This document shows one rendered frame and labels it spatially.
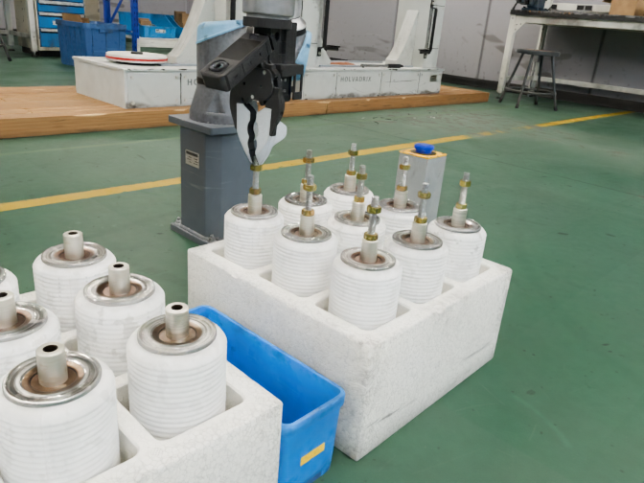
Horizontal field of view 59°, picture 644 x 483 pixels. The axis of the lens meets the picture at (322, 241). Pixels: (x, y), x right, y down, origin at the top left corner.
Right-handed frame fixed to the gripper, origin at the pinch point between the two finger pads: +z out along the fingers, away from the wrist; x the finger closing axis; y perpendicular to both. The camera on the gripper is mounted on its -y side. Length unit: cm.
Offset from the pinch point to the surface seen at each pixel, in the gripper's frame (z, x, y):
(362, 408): 25.5, -29.0, -13.3
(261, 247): 13.6, -3.8, -2.3
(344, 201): 10.3, -6.5, 19.2
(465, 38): -12, 152, 566
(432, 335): 20.3, -32.2, 1.2
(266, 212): 9.1, -1.9, 1.5
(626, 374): 34, -58, 35
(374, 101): 29, 117, 285
